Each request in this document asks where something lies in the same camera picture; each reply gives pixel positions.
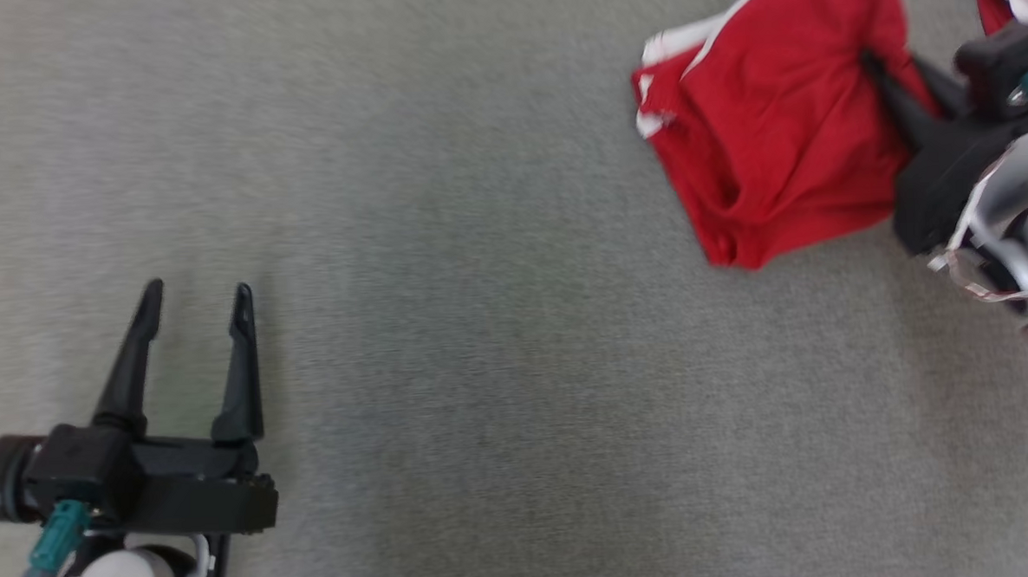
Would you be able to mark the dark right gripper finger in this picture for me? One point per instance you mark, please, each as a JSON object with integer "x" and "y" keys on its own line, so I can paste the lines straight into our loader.
{"x": 944, "y": 92}
{"x": 905, "y": 107}

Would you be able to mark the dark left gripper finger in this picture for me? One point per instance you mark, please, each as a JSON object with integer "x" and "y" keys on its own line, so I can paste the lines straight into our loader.
{"x": 240, "y": 378}
{"x": 132, "y": 374}

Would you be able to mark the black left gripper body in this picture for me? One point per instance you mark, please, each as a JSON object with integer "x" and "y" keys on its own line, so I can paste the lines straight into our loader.
{"x": 202, "y": 497}

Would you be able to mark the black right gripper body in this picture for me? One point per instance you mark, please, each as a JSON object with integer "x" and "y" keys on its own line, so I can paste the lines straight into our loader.
{"x": 943, "y": 183}

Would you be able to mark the red shorts with white stripe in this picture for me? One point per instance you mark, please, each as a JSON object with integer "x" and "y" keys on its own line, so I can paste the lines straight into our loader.
{"x": 776, "y": 121}

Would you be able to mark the grey fabric sofa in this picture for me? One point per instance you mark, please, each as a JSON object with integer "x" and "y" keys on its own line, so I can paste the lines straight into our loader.
{"x": 479, "y": 281}

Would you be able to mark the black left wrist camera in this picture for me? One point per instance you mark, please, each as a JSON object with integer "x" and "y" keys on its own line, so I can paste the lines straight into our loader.
{"x": 62, "y": 469}

